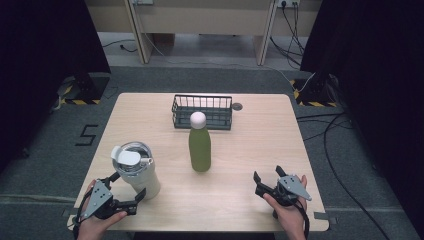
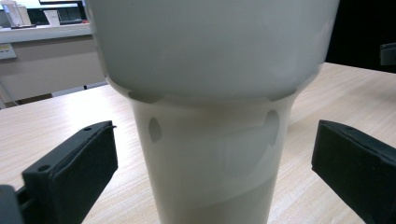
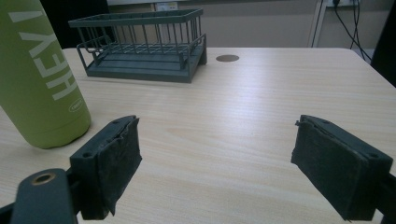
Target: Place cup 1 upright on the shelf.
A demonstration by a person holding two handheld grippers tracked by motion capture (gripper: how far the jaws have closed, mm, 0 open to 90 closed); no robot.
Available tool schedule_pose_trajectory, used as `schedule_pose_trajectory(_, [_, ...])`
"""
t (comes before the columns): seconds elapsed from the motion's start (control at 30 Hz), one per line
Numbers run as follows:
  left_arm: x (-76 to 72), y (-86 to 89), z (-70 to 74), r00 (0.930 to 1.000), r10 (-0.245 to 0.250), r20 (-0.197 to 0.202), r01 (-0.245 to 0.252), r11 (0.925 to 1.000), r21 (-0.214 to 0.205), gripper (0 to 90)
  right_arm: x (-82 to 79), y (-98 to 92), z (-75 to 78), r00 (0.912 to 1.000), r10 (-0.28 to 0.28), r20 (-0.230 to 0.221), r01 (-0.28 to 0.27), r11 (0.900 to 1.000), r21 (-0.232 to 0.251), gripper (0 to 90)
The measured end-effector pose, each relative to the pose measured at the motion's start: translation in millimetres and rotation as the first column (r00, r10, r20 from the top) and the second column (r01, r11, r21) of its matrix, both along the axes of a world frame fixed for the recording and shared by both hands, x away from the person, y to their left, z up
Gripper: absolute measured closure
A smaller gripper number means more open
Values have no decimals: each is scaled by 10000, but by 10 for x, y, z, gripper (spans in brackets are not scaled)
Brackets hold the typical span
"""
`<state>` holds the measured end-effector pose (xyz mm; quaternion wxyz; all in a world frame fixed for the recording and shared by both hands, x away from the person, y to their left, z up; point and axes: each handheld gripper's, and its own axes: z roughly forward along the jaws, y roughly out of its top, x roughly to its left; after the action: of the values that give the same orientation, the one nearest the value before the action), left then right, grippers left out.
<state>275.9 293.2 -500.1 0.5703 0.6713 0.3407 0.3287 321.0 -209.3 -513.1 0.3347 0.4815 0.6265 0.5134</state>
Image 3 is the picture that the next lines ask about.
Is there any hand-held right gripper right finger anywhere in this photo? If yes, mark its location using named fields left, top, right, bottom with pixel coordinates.
left=290, top=114, right=394, bottom=222

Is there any black cable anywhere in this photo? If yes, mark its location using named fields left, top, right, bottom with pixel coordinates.
left=333, top=2, right=373, bottom=62
left=351, top=0, right=368, bottom=61

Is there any dark grey wire dish rack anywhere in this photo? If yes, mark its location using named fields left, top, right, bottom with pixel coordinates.
left=67, top=7, right=208, bottom=84

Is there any green metal water bottle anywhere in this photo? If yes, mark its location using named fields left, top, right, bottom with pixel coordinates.
left=0, top=0, right=92, bottom=149

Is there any white power socket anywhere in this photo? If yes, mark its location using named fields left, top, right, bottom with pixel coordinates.
left=326, top=0, right=362, bottom=7
left=155, top=1, right=179, bottom=12

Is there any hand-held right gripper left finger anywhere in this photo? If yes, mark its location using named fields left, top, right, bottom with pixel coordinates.
left=69, top=115, right=143, bottom=221

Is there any round brown cable hole cover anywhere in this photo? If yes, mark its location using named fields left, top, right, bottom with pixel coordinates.
left=216, top=54, right=240, bottom=63

